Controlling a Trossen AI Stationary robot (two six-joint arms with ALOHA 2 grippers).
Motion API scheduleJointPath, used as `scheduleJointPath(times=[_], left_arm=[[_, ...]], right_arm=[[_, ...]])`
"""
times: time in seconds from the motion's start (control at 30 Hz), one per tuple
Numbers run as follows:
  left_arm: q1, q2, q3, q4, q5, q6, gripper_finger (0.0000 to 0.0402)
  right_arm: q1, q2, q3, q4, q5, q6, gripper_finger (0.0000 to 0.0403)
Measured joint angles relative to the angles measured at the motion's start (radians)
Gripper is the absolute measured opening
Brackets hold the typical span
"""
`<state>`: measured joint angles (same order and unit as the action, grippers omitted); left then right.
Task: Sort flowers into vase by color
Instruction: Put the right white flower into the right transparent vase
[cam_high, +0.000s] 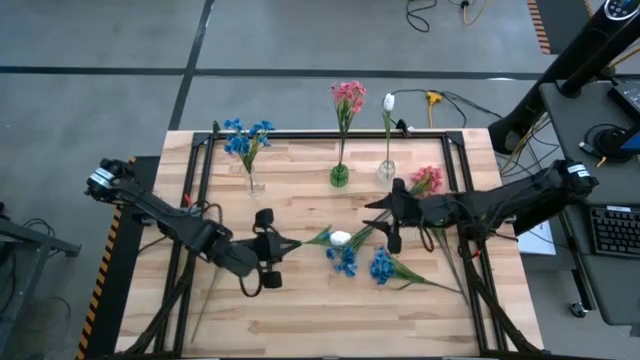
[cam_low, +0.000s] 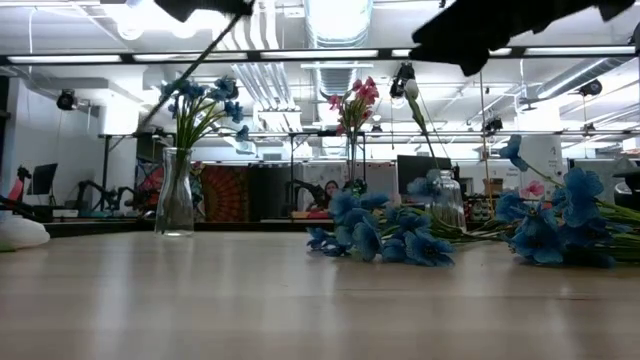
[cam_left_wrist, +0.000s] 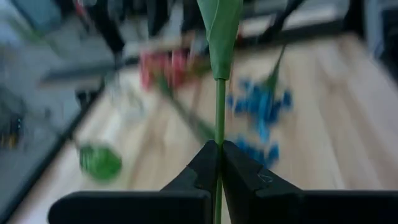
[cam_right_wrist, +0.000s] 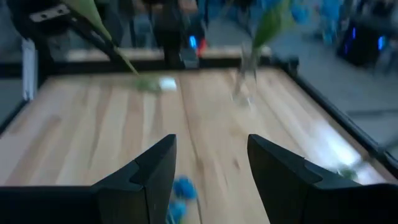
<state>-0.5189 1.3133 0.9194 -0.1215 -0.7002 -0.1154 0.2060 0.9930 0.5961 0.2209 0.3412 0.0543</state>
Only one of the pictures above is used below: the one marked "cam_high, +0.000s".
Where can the blue artificial flower bunch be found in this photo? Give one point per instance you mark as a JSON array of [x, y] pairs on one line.
[[240, 145], [382, 267], [345, 262]]

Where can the red tag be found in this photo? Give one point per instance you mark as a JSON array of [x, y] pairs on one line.
[[475, 252], [188, 200]]

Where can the black tower fan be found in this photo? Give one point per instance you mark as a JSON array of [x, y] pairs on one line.
[[565, 65]]

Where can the black keyboard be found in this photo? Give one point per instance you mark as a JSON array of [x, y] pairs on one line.
[[617, 232]]

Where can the tall clear glass vase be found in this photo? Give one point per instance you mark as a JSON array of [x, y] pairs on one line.
[[255, 187]]

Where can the black aluminium table frame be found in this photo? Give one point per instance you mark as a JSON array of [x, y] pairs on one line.
[[300, 135]]

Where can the white artificial tulip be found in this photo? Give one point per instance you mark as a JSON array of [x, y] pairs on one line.
[[340, 238], [388, 101]]

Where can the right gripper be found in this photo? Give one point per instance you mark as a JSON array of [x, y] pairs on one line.
[[420, 211]]

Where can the white paper sheet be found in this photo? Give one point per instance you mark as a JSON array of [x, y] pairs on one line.
[[537, 242]]

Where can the grey office desk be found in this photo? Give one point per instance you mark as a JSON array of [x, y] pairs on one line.
[[565, 130]]

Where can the black clamp bracket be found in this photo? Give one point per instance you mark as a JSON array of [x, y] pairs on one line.
[[403, 128], [216, 128]]

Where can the pink artificial flower bunch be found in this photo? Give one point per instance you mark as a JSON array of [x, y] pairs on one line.
[[426, 180], [348, 95]]

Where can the black desk pole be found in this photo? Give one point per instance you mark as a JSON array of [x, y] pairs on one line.
[[590, 70]]

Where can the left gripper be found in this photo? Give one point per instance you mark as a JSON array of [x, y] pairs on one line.
[[267, 247]]

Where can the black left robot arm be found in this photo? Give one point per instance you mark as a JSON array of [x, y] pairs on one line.
[[190, 230]]

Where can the black round stand base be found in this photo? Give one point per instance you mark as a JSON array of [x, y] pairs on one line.
[[612, 145]]

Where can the black laptop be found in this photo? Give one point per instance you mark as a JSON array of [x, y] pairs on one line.
[[627, 97]]

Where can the yellow power plug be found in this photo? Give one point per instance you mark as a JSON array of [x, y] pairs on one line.
[[433, 96]]

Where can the black mat with hazard stripe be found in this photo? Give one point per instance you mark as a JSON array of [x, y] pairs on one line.
[[565, 25]]

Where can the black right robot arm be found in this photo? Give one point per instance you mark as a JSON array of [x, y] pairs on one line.
[[525, 197]]

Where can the green ribbed glass vase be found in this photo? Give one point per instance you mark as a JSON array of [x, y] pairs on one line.
[[340, 176]]

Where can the black caster wheel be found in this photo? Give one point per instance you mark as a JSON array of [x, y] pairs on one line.
[[580, 310]]

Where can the clear ribbed glass vase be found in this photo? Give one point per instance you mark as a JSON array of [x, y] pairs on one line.
[[386, 172]]

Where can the black platform with hazard stripes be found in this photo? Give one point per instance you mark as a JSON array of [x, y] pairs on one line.
[[114, 300]]

